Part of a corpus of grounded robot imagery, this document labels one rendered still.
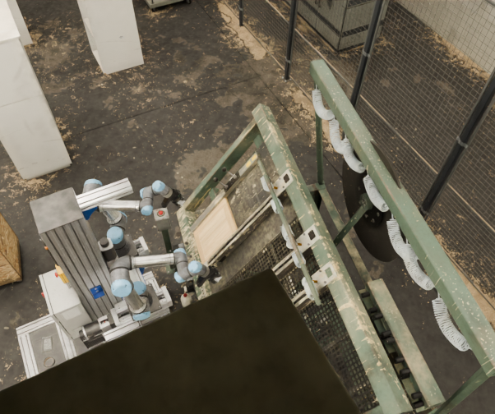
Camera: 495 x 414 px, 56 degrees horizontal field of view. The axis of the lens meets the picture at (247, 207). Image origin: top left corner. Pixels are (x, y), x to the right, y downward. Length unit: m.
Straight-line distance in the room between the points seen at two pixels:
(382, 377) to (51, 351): 2.94
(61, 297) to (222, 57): 4.65
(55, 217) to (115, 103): 3.87
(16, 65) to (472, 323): 4.24
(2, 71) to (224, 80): 2.98
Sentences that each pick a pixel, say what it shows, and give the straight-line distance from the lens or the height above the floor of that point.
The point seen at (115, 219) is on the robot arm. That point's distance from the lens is 3.64.
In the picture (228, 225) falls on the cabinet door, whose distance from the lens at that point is 3.56.
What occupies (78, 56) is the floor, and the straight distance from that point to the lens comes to 7.49.
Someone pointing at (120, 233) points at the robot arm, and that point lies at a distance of 3.59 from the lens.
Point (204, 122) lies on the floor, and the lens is 6.10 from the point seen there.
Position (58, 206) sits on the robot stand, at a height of 2.03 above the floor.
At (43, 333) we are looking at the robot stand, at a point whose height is 0.21.
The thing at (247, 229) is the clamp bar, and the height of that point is 1.43.
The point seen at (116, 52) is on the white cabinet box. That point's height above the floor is 0.29.
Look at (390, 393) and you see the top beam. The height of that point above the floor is 1.90.
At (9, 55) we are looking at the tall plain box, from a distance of 4.89.
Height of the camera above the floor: 4.19
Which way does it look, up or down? 54 degrees down
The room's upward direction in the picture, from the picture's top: 2 degrees clockwise
